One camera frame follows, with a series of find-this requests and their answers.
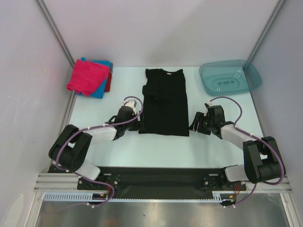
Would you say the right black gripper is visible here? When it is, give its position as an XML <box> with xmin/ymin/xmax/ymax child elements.
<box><xmin>188</xmin><ymin>111</ymin><xmax>214</xmax><ymax>135</ymax></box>

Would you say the black t shirt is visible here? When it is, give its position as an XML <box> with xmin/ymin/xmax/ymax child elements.
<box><xmin>139</xmin><ymin>69</ymin><xmax>189</xmax><ymax>137</ymax></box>

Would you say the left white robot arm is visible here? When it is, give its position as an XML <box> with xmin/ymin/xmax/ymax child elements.
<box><xmin>48</xmin><ymin>105</ymin><xmax>143</xmax><ymax>189</ymax></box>

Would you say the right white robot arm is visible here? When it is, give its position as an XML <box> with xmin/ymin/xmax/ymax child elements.
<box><xmin>189</xmin><ymin>104</ymin><xmax>285</xmax><ymax>190</ymax></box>

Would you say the blue folded t shirt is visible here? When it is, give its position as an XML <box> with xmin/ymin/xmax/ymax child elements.
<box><xmin>75</xmin><ymin>57</ymin><xmax>113</xmax><ymax>99</ymax></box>

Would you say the red folded t shirt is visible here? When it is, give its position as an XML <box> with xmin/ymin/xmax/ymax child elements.
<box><xmin>104</xmin><ymin>69</ymin><xmax>113</xmax><ymax>92</ymax></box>

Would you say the teal plastic bin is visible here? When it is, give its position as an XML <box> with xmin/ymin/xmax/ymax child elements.
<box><xmin>199</xmin><ymin>60</ymin><xmax>262</xmax><ymax>96</ymax></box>

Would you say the pink folded t shirt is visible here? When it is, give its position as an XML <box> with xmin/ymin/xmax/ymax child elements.
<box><xmin>66</xmin><ymin>59</ymin><xmax>110</xmax><ymax>96</ymax></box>

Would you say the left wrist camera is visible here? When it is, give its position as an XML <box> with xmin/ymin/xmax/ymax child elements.
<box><xmin>123</xmin><ymin>100</ymin><xmax>137</xmax><ymax>113</ymax></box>

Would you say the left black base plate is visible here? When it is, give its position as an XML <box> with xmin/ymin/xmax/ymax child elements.
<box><xmin>77</xmin><ymin>174</ymin><xmax>121</xmax><ymax>191</ymax></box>

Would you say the right white cable duct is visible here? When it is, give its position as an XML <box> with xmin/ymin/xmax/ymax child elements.
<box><xmin>213</xmin><ymin>191</ymin><xmax>237</xmax><ymax>202</ymax></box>

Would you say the white cable duct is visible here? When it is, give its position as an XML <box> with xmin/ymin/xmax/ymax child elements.
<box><xmin>213</xmin><ymin>191</ymin><xmax>237</xmax><ymax>202</ymax></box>
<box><xmin>44</xmin><ymin>192</ymin><xmax>108</xmax><ymax>202</ymax></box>

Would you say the left white cable duct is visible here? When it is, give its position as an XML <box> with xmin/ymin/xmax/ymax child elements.
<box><xmin>44</xmin><ymin>192</ymin><xmax>108</xmax><ymax>202</ymax></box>

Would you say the right aluminium corner post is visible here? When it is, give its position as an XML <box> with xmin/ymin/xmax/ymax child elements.
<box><xmin>247</xmin><ymin>0</ymin><xmax>287</xmax><ymax>62</ymax></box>

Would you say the aluminium corner post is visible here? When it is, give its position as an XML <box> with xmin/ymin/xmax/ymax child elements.
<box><xmin>247</xmin><ymin>0</ymin><xmax>287</xmax><ymax>62</ymax></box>
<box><xmin>34</xmin><ymin>0</ymin><xmax>75</xmax><ymax>67</ymax></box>

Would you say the left aluminium corner post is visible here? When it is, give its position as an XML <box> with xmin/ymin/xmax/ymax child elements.
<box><xmin>34</xmin><ymin>0</ymin><xmax>75</xmax><ymax>67</ymax></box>

